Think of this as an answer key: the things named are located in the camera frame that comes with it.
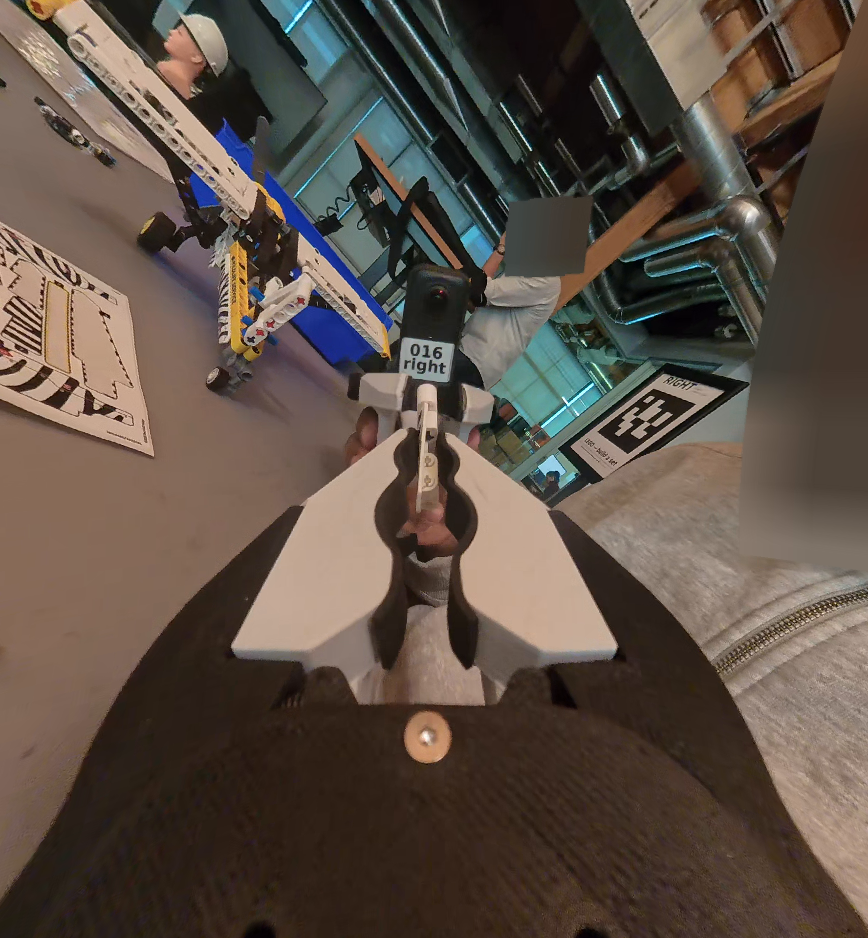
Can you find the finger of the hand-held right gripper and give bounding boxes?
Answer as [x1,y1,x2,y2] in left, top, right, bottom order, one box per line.
[349,372,416,446]
[437,384,495,451]

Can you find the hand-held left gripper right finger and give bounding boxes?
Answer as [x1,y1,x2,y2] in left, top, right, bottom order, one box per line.
[440,432,620,691]

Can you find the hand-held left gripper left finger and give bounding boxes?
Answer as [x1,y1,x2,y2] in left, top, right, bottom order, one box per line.
[232,429,417,691]

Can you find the white lego connector assembly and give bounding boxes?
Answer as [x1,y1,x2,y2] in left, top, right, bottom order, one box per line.
[413,384,442,514]

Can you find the lego airplane model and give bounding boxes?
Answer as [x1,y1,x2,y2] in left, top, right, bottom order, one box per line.
[23,0,392,397]

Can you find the small dark lego parts cluster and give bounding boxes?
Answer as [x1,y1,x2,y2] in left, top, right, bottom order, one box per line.
[34,97,117,166]

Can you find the person's right hand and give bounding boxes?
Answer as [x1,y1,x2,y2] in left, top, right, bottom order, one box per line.
[345,406,458,565]

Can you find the black office chair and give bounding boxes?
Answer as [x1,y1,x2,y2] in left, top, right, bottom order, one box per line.
[386,176,442,287]

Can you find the blue plastic bin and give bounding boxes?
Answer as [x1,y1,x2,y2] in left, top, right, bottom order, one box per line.
[188,121,394,367]

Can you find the black standing desk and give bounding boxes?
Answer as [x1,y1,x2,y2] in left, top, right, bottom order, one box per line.
[353,132,472,294]

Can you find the black monitor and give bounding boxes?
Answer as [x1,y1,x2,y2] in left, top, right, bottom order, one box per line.
[207,22,328,161]

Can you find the grey zip sweatshirt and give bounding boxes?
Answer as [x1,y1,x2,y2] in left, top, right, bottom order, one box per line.
[361,440,868,938]

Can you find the silver metal pipes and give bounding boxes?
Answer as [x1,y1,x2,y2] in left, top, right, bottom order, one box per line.
[588,73,781,345]

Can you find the zebra sticker sheet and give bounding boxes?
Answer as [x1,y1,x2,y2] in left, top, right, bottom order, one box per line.
[0,199,155,459]

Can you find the mannequin head with hard hat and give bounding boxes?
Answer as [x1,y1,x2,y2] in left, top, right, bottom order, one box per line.
[157,13,230,100]

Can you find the printed paper sheet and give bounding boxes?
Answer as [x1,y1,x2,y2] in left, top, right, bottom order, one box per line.
[0,0,178,184]

